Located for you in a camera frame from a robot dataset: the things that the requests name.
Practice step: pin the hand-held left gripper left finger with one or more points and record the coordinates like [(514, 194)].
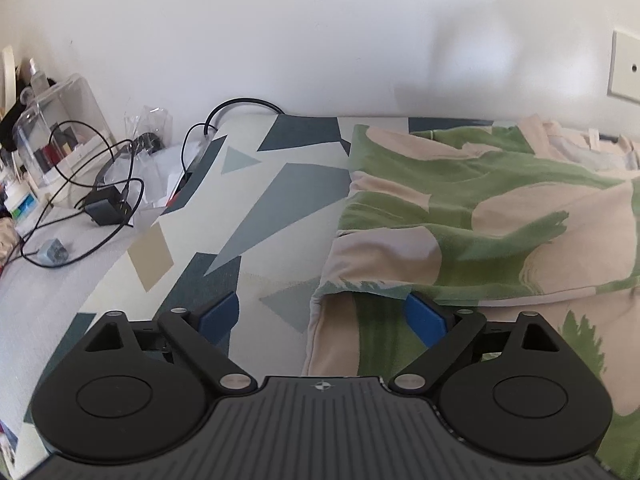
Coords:
[(220, 316)]

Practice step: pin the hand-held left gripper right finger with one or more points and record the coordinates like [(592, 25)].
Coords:
[(425, 317)]

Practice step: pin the green leaf print shirt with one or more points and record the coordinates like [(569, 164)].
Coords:
[(500, 220)]

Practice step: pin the black power adapter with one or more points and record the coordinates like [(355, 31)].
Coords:
[(107, 207)]

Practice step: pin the small grey plug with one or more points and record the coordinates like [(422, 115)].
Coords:
[(52, 252)]

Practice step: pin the clear plastic bag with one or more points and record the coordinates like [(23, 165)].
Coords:
[(147, 122)]

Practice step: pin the white lotion bottle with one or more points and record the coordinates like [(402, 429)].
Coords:
[(22, 205)]

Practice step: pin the clear plastic organizer box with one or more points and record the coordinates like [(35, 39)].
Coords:
[(65, 110)]

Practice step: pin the clear spray bottle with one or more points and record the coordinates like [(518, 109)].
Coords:
[(37, 77)]

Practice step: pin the white wall socket panel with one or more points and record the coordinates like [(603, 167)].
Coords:
[(625, 80)]

